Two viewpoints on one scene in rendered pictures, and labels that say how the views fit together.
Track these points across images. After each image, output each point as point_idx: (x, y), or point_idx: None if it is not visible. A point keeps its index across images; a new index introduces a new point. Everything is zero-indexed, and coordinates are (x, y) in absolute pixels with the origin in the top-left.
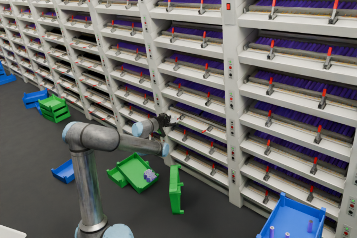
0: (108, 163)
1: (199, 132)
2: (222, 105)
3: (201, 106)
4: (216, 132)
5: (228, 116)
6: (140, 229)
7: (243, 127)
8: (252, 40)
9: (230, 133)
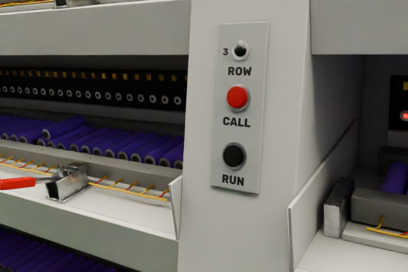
0: None
1: (25, 257)
2: None
3: (30, 20)
4: (106, 203)
5: (214, 5)
6: None
7: (319, 112)
8: None
9: (220, 161)
